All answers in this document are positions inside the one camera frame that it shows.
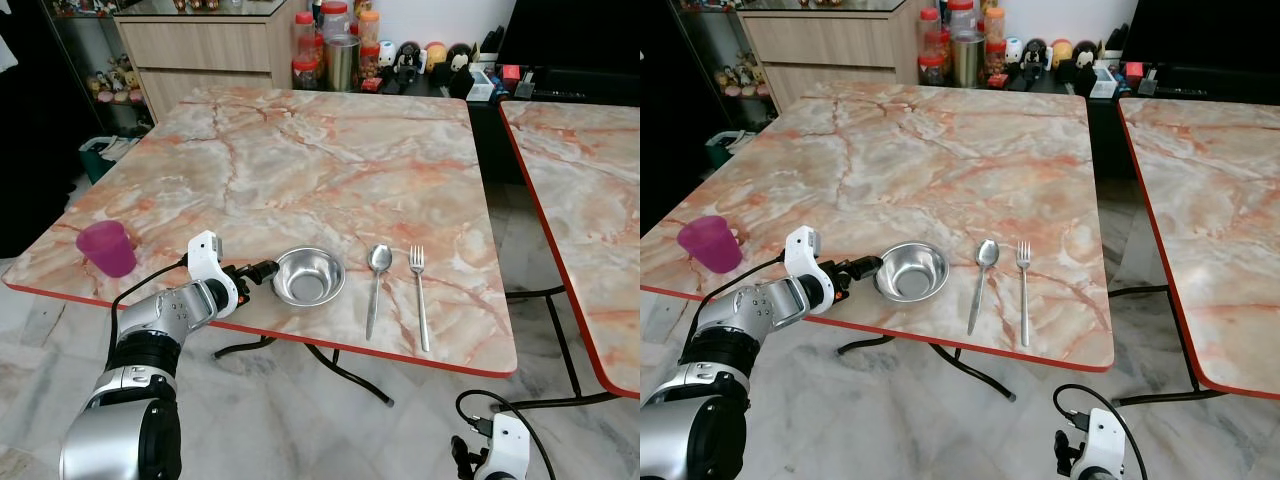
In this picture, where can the black metal table frame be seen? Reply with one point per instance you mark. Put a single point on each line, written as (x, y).
(1185, 350)
(350, 376)
(970, 371)
(565, 345)

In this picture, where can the wooden drawer cabinet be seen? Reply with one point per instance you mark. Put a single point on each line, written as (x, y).
(200, 50)
(830, 45)

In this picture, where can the glass display shelf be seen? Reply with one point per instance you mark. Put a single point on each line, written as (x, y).
(735, 70)
(110, 80)

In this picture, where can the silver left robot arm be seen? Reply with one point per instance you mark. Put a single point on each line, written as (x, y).
(165, 312)
(760, 306)

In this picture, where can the black and white figurine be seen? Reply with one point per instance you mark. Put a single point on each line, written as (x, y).
(1035, 52)
(407, 58)

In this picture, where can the black television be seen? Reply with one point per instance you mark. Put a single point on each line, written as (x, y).
(570, 30)
(1200, 30)

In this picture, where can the stainless steel bowl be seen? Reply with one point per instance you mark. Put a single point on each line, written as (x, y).
(912, 272)
(308, 280)

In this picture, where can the black round figurine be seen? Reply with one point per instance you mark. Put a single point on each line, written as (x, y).
(458, 58)
(1082, 55)

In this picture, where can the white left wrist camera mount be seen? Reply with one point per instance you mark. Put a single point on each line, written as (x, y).
(205, 255)
(800, 250)

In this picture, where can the purple plastic cup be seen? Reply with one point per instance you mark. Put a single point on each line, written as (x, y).
(712, 245)
(110, 250)

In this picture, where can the small white box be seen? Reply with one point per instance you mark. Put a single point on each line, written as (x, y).
(480, 85)
(1103, 82)

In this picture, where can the small red box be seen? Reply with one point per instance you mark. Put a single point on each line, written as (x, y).
(1134, 70)
(511, 72)

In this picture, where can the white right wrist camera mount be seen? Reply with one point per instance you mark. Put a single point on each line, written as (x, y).
(1105, 440)
(510, 445)

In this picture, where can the green plastic basket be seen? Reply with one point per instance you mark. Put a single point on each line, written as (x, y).
(725, 150)
(100, 160)

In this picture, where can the stainless steel spoon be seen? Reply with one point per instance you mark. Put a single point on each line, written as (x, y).
(987, 252)
(380, 258)

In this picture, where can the dark-filled red-lidded jar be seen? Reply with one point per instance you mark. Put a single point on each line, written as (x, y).
(369, 60)
(994, 58)

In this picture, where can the tall clear red-lidded jar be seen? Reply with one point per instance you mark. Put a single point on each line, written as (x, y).
(930, 28)
(305, 35)

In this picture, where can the stainless steel tumbler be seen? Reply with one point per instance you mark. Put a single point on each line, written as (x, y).
(342, 65)
(967, 60)

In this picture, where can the stainless steel fork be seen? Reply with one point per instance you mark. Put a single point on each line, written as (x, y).
(419, 290)
(1023, 290)

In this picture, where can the wide clear red-lidded jar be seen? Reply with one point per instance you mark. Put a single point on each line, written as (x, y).
(960, 14)
(335, 15)

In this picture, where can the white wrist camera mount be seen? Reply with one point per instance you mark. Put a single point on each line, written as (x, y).
(1105, 440)
(205, 255)
(800, 250)
(510, 445)

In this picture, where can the white round figurine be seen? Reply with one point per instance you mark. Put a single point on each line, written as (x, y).
(1012, 50)
(385, 52)

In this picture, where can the yellow round figurine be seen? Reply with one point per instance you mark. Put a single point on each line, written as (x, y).
(435, 55)
(1060, 50)

